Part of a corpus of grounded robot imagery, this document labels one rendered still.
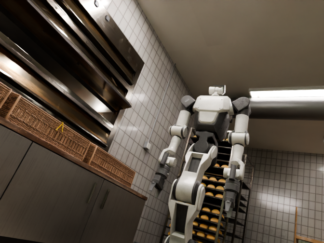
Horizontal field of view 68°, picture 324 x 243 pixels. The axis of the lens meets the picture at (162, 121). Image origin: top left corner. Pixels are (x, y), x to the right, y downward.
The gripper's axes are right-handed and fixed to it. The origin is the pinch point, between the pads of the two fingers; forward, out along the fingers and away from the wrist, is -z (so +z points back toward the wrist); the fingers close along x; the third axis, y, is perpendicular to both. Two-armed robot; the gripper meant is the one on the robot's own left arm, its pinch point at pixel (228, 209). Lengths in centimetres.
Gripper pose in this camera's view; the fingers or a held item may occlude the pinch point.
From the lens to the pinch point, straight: 156.7
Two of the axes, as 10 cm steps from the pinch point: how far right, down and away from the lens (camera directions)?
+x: -2.9, -6.0, -7.4
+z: 3.0, -7.9, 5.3
